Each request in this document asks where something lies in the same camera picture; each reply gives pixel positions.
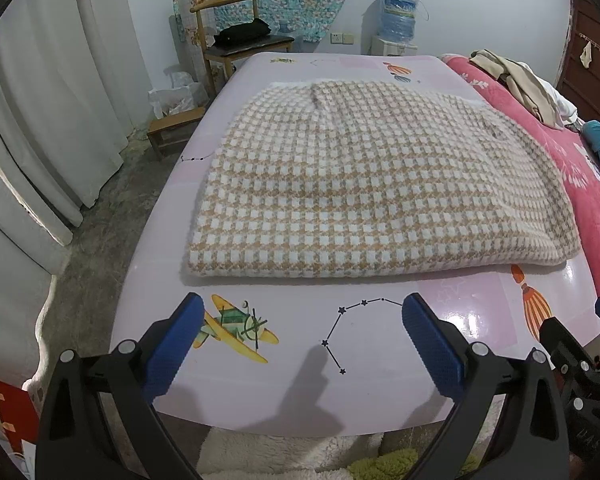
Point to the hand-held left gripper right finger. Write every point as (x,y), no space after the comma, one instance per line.
(430,347)

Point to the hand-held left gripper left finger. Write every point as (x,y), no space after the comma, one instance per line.
(175,350)

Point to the beige houndstooth coat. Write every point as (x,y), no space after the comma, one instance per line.
(370,185)

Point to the beige clothes pile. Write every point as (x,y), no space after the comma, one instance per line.
(525,85)

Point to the green fluffy mat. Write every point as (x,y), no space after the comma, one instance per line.
(385,465)

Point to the red patterned blanket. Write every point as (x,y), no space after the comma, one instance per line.
(580,170)

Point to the white fluffy rug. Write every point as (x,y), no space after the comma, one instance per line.
(280,455)

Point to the red paper bag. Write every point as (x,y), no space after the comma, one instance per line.
(10,415)

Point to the brown wooden door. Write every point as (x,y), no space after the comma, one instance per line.
(595,90)

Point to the small wooden stool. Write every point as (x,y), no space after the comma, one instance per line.
(175,120)

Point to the clear plastic bag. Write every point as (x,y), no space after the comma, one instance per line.
(177,95)

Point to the small cream hanging cloth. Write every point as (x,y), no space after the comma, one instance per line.
(586,55)

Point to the white curtain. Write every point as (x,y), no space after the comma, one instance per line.
(55,85)

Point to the white water dispenser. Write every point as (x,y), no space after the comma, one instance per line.
(390,49)

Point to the wooden chair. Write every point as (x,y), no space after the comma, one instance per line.
(250,49)

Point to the black bag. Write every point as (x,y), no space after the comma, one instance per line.
(242,32)

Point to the floral patterned cloth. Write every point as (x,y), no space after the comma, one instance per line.
(187,25)

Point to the blue water bottle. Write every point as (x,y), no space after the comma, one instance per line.
(397,15)

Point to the wall socket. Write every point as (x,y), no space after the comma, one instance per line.
(342,37)

